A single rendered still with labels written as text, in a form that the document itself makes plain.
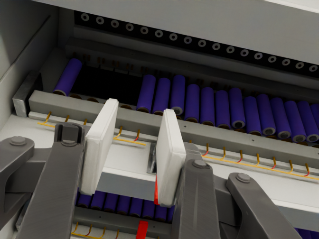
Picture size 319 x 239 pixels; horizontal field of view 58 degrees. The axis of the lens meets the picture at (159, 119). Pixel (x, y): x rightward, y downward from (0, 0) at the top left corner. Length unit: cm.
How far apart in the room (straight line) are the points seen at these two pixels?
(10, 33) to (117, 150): 16
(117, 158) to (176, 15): 16
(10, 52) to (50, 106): 7
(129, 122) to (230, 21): 15
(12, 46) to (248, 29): 24
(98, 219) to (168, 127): 32
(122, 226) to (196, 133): 20
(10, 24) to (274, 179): 33
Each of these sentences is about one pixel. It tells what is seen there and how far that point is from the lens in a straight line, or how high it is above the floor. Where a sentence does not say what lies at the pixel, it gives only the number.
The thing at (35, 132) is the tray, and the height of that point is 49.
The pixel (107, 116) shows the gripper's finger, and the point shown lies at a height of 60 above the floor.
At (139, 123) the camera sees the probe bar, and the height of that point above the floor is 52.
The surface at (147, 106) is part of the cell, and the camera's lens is 35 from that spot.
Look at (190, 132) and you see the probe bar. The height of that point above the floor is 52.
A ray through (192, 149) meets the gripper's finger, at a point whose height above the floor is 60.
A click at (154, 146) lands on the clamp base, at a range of 33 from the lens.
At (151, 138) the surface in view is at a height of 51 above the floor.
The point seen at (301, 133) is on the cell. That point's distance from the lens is 41.
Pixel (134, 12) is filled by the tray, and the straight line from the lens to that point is 26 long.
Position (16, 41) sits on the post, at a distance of 36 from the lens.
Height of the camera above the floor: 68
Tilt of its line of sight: 27 degrees down
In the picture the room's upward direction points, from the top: 13 degrees clockwise
